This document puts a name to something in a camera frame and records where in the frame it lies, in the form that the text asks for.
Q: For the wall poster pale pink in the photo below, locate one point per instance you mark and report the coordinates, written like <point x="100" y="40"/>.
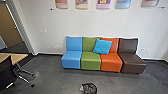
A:
<point x="150" y="2"/>

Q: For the small wall fixture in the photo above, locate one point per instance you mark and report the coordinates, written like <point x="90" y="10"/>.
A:
<point x="51" y="9"/>
<point x="164" y="7"/>

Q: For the blue square cushion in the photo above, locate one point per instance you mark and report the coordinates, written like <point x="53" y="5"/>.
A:
<point x="102" y="46"/>

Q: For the blue sofa seat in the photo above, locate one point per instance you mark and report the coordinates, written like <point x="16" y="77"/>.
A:
<point x="71" y="59"/>

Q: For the wall poster light blue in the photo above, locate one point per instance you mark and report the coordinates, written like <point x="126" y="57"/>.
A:
<point x="123" y="3"/>

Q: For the wall poster purple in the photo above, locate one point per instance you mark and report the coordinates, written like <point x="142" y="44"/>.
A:
<point x="103" y="3"/>

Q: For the brown sofa seat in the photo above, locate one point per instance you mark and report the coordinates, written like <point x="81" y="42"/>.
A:
<point x="132" y="62"/>

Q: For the white wall light switch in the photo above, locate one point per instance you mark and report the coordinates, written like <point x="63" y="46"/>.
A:
<point x="43" y="30"/>

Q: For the brown wooden door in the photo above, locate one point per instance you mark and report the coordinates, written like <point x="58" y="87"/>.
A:
<point x="8" y="26"/>

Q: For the black trash bag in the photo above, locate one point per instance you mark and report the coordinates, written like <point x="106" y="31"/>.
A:
<point x="88" y="89"/>

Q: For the white door frame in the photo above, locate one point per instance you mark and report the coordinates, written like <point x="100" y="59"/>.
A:
<point x="25" y="30"/>

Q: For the green sofa seat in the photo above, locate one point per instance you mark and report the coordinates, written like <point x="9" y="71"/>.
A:
<point x="90" y="60"/>

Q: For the wall poster pink figure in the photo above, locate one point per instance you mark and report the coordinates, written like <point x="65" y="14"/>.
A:
<point x="61" y="3"/>

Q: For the wall poster yellow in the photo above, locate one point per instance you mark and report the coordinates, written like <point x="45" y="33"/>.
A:
<point x="81" y="3"/>

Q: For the white wall power outlet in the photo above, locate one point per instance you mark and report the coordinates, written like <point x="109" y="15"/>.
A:
<point x="55" y="46"/>
<point x="143" y="50"/>

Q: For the black office chair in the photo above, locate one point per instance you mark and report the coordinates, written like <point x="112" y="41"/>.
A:
<point x="6" y="73"/>

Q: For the orange sofa seat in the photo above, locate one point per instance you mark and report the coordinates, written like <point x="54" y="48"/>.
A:
<point x="110" y="62"/>

